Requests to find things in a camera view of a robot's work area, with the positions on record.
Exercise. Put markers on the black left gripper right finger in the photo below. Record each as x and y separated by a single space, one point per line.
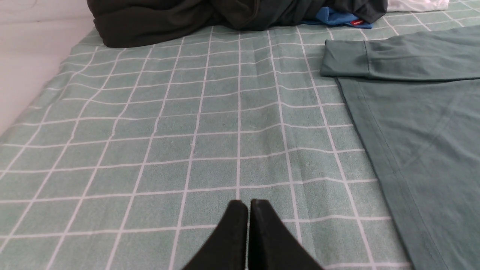
271 245

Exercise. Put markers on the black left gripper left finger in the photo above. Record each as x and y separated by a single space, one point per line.
225 249

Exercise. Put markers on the green long sleeve shirt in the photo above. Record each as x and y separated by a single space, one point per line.
414 100

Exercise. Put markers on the green checkered tablecloth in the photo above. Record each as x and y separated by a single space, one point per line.
129 156

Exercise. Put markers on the blue garment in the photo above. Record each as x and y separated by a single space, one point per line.
330 17

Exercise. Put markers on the dark olive crumpled garment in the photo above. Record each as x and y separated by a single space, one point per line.
136 23

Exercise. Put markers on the white garment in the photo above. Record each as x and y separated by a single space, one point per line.
417 5

